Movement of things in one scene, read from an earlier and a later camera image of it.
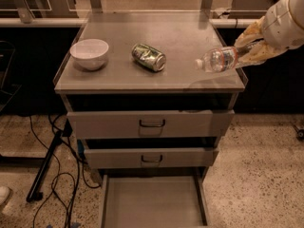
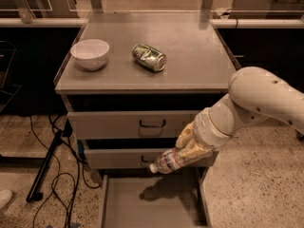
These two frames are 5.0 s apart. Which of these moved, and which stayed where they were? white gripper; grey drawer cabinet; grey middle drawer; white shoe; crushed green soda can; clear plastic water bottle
Moved: clear plastic water bottle; white gripper
Stayed: white shoe; crushed green soda can; grey middle drawer; grey drawer cabinet
